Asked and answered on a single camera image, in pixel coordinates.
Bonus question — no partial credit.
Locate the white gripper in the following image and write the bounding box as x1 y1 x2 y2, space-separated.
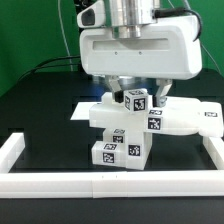
80 15 202 106

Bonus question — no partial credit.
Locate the white chair backrest frame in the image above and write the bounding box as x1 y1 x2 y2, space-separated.
89 92 224 138

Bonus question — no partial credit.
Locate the white chair seat part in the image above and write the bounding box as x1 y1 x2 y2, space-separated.
125 130 152 170

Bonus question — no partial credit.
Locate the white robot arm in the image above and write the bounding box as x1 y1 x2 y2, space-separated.
77 0 203 107

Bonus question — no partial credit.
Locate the white marker tag sheet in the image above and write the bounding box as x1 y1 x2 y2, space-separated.
71 102 95 120

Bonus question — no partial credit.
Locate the white U-shaped obstacle fence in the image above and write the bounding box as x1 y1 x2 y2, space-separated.
0 133 224 198

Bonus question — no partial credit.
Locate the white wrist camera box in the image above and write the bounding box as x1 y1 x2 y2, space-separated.
77 0 106 29

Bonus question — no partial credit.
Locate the black cable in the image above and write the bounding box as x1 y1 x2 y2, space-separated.
16 55 83 83

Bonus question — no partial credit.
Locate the grey hanging cable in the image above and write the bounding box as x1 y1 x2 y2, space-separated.
57 0 74 72

